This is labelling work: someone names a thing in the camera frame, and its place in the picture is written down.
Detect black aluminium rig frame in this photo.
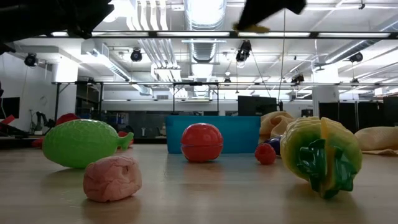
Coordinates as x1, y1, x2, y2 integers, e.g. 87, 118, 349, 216
37, 30, 398, 40

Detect red toy tomato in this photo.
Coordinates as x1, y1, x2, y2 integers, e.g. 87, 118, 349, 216
180, 123, 224, 163

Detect black workstation frame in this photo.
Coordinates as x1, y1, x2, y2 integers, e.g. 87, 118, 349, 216
54, 80, 220, 123

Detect pink lumpy toy food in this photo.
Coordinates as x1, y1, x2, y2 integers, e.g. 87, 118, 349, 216
82, 155, 143, 203

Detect black room partition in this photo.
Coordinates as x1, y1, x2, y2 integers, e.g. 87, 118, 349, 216
318, 96, 398, 133

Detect teal plastic container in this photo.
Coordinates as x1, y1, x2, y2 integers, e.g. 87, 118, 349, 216
165, 115, 262, 154

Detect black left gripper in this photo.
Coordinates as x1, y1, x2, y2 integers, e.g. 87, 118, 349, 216
0, 0, 114, 55

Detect red toy strawberry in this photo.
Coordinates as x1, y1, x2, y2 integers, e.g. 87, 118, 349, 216
254, 142, 277, 166

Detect light green toy fruit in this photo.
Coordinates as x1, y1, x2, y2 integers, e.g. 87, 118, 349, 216
42, 119, 135, 169

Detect silver ventilation duct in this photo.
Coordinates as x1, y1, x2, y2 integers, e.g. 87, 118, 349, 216
183, 0, 228, 97

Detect yellow pepper toy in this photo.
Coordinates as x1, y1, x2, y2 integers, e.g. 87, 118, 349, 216
279, 116, 363, 200

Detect black wall screen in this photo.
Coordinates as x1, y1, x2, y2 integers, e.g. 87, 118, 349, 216
0, 96, 21, 119

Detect black monitor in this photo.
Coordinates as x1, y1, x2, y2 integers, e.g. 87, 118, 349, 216
238, 95, 277, 117

